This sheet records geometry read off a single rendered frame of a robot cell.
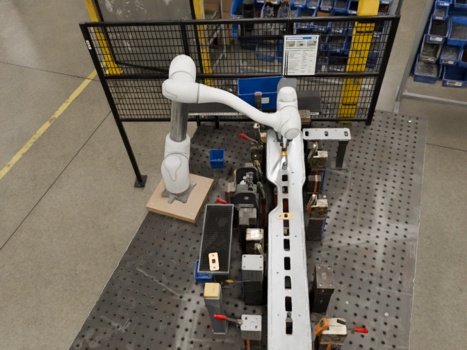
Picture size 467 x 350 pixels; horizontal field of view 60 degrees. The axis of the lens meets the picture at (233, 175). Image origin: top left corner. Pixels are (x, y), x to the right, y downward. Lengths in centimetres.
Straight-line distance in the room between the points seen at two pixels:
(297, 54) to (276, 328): 163
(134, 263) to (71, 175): 175
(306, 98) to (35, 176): 263
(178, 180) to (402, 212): 138
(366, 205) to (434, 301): 94
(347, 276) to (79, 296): 195
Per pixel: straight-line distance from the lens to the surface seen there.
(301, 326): 191
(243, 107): 206
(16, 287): 357
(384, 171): 286
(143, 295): 238
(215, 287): 180
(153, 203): 262
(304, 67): 274
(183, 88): 207
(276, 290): 196
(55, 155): 430
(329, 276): 199
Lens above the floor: 279
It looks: 50 degrees down
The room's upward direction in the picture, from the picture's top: 5 degrees counter-clockwise
